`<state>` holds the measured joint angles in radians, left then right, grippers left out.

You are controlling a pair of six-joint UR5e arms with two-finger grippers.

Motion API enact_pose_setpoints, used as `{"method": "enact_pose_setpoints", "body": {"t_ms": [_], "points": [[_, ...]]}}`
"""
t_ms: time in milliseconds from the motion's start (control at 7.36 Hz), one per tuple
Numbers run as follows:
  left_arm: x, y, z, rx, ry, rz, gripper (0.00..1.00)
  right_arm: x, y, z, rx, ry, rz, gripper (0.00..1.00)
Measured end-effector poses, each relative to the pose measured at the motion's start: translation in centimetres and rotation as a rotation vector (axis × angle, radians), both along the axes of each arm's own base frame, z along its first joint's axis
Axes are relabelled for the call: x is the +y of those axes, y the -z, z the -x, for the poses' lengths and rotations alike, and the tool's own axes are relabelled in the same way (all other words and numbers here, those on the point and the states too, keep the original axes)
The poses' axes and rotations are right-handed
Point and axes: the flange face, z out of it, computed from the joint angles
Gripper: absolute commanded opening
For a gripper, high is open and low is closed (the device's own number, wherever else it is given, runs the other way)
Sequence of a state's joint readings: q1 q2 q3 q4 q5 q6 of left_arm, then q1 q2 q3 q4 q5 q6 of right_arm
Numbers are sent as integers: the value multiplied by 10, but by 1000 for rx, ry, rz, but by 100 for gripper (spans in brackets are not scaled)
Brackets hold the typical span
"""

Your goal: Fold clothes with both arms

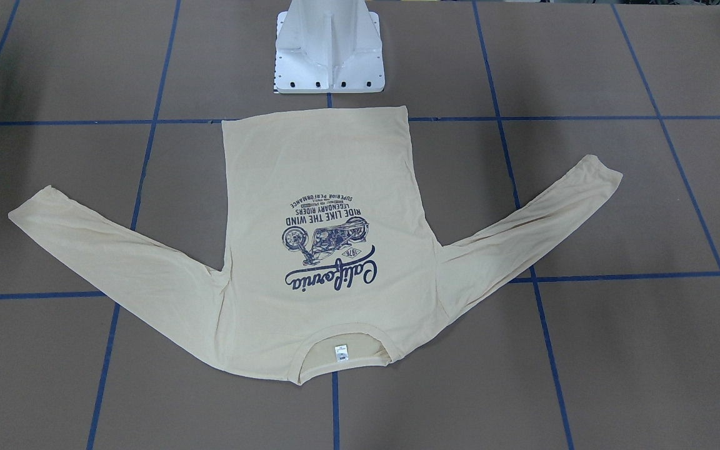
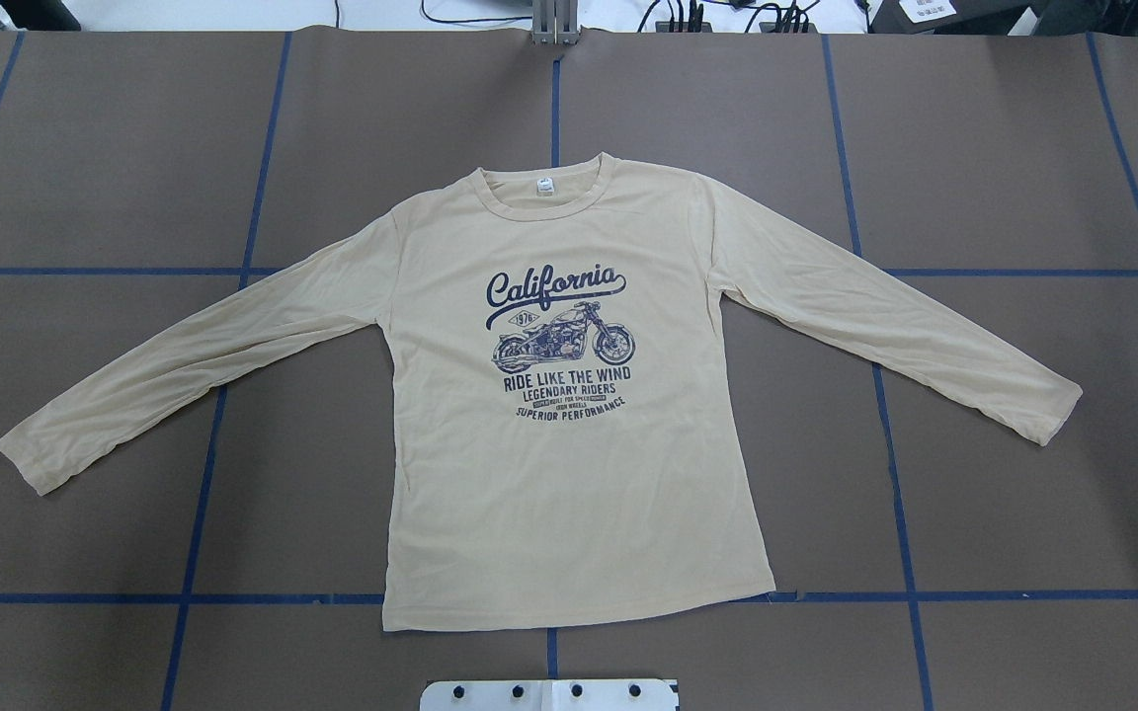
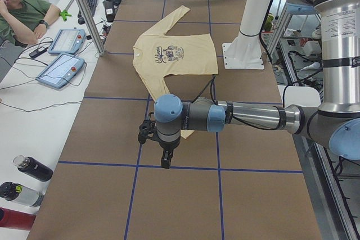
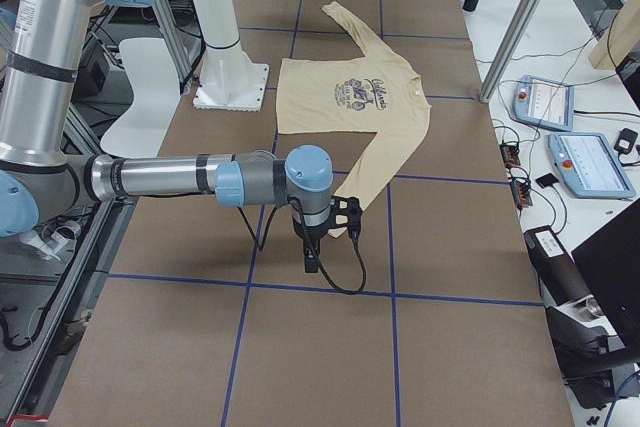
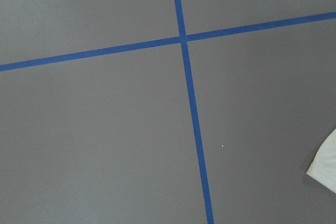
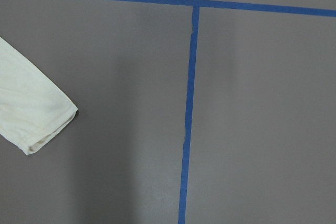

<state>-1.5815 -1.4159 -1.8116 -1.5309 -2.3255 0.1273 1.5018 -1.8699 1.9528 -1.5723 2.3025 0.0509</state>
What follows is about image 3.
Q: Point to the aluminium frame post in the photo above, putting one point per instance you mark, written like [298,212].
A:
[91,26]

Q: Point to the upper blue teach pendant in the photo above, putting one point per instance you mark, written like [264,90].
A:
[67,41]

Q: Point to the blue teach pendant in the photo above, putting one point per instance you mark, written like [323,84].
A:
[67,41]
[61,70]

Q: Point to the black computer mouse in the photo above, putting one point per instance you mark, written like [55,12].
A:
[81,20]

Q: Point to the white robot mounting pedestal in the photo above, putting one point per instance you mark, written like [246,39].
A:
[245,50]

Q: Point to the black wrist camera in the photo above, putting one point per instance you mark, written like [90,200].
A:
[146,131]

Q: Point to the seated person in green shirt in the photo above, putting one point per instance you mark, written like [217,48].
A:
[24,22]

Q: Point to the lower blue teach pendant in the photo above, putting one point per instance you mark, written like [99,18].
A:
[61,70]

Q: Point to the cream long-sleeve graphic shirt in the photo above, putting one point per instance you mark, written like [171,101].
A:
[157,55]

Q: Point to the white chair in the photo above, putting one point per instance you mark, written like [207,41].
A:
[302,96]

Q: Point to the red bottle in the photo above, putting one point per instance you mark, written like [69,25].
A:
[16,220]

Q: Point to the green clamp toy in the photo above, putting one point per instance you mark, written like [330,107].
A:
[64,15]

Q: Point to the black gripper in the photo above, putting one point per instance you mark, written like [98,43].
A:
[168,145]

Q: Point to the black water bottle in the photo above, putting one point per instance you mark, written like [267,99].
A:
[33,168]

